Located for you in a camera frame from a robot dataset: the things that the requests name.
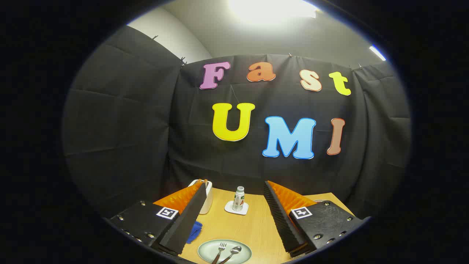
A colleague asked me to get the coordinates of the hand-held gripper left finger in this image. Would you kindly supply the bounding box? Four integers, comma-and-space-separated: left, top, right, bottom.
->
110, 180, 208, 257

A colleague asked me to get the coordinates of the pale green round plate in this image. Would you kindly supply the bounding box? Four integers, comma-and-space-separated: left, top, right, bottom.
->
197, 239, 252, 264

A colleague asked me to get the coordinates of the metal spoon with brown handle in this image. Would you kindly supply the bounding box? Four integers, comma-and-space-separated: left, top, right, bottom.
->
220, 246, 242, 264

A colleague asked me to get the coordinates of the clear plastic drink bottle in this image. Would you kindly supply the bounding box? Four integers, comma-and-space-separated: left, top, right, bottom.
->
232, 186, 245, 211

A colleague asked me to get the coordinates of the white square coaster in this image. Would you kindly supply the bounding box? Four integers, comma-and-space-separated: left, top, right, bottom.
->
224, 201, 249, 215

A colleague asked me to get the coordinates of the narrow ceiling light strip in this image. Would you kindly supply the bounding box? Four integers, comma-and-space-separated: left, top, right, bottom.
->
369, 45, 386, 61

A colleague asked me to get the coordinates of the white toaster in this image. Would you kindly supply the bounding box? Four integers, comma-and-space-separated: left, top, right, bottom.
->
189, 179, 213, 215

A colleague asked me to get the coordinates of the large ceiling light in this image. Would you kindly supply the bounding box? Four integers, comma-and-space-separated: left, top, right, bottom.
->
227, 0, 317, 21

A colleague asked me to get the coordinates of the blue folded towel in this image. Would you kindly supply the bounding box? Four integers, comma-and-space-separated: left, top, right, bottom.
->
186, 221, 203, 244

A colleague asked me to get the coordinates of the metal fork with brown handle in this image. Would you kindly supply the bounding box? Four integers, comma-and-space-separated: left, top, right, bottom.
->
211, 242, 226, 264

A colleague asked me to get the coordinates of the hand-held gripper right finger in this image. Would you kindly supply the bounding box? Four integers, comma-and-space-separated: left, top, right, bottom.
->
264, 180, 363, 259

